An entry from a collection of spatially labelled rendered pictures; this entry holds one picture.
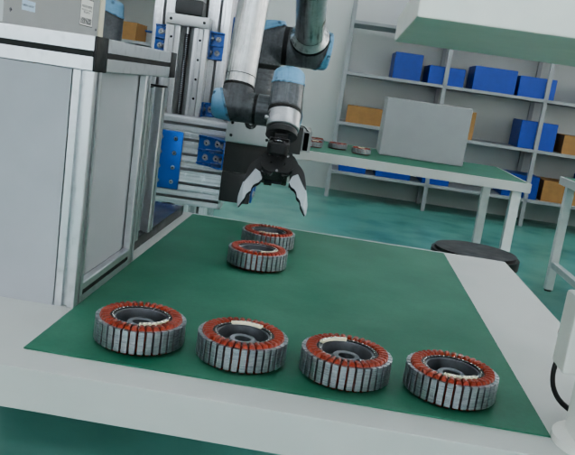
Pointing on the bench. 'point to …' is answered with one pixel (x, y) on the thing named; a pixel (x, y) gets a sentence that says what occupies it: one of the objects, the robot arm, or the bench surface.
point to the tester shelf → (75, 51)
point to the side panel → (100, 181)
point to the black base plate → (162, 217)
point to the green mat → (305, 314)
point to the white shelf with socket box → (436, 28)
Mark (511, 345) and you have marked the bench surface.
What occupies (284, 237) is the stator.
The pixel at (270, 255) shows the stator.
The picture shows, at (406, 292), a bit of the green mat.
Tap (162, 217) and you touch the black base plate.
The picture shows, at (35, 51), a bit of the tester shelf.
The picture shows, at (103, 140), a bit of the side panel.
